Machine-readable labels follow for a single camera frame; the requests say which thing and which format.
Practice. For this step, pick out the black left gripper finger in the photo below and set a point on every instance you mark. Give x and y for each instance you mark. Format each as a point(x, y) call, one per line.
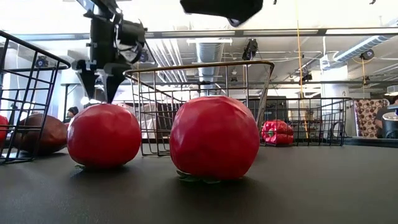
point(88, 81)
point(115, 82)

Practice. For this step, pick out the silver ventilation duct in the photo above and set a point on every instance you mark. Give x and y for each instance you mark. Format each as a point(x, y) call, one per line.
point(210, 51)

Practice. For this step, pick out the brown dotted cloth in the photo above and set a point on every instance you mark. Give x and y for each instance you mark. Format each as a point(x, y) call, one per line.
point(368, 118)

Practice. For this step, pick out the red tomato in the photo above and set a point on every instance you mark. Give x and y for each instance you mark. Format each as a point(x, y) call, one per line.
point(3, 129)
point(214, 137)
point(104, 137)

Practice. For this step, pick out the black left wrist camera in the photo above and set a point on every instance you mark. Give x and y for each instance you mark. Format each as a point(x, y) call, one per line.
point(132, 34)

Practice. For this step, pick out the red bell pepper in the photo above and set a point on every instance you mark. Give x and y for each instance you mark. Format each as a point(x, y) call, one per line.
point(280, 130)

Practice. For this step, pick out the white ceiling light fixture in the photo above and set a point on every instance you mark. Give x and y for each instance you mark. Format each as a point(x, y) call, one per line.
point(210, 41)

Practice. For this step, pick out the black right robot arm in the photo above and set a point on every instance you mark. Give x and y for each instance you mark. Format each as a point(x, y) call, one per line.
point(217, 7)

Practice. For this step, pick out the brownish dark red apple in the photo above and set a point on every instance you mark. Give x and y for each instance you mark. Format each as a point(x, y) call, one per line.
point(51, 135)

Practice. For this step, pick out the black waste bin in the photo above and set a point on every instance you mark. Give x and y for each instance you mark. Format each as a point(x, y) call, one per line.
point(391, 127)

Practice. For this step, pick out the black table mat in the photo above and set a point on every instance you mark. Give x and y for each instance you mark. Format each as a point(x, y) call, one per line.
point(311, 193)

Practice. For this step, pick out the person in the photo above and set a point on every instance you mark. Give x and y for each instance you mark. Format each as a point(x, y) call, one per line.
point(73, 111)
point(381, 116)

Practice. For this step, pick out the white ceiling pipe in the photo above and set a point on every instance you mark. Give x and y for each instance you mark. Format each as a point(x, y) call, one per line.
point(357, 49)

